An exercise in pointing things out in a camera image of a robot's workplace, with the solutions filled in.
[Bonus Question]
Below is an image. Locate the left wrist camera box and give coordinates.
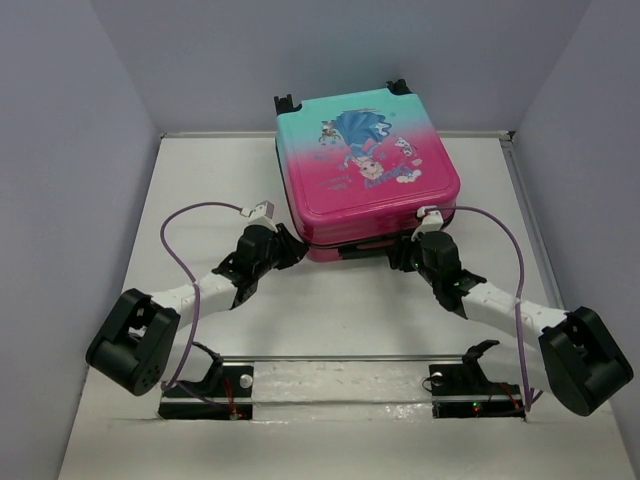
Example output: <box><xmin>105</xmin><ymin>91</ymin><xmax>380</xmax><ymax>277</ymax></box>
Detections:
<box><xmin>240</xmin><ymin>201</ymin><xmax>277</xmax><ymax>232</ymax></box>

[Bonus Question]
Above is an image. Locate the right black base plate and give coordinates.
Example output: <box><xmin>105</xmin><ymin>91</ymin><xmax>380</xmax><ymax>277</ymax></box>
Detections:
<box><xmin>422</xmin><ymin>363</ymin><xmax>526</xmax><ymax>419</ymax></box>

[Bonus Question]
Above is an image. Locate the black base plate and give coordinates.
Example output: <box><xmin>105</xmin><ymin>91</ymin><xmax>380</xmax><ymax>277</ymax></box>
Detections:
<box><xmin>157</xmin><ymin>363</ymin><xmax>255</xmax><ymax>421</ymax></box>
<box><xmin>422</xmin><ymin>363</ymin><xmax>526</xmax><ymax>419</ymax></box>

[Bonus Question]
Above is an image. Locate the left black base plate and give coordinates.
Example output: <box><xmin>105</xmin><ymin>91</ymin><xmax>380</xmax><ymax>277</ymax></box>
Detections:
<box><xmin>157</xmin><ymin>363</ymin><xmax>255</xmax><ymax>421</ymax></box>

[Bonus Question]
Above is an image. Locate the pink and teal suitcase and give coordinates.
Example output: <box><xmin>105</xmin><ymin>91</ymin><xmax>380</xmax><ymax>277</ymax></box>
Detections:
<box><xmin>274</xmin><ymin>79</ymin><xmax>460</xmax><ymax>262</ymax></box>

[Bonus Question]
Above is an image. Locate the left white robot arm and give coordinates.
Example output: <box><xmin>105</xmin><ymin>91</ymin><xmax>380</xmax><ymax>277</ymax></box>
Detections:
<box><xmin>85</xmin><ymin>224</ymin><xmax>308</xmax><ymax>396</ymax></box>

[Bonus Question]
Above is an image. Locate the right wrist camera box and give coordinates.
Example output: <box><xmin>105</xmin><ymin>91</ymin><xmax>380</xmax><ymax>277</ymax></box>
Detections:
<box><xmin>411</xmin><ymin>206</ymin><xmax>444</xmax><ymax>242</ymax></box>

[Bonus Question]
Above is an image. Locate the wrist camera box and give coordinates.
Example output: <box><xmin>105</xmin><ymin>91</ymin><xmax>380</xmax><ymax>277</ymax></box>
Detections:
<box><xmin>240</xmin><ymin>201</ymin><xmax>277</xmax><ymax>232</ymax></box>
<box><xmin>411</xmin><ymin>206</ymin><xmax>444</xmax><ymax>242</ymax></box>

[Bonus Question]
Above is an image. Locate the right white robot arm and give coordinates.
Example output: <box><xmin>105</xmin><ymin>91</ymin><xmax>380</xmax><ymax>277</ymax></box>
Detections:
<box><xmin>388</xmin><ymin>231</ymin><xmax>634</xmax><ymax>417</ymax></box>

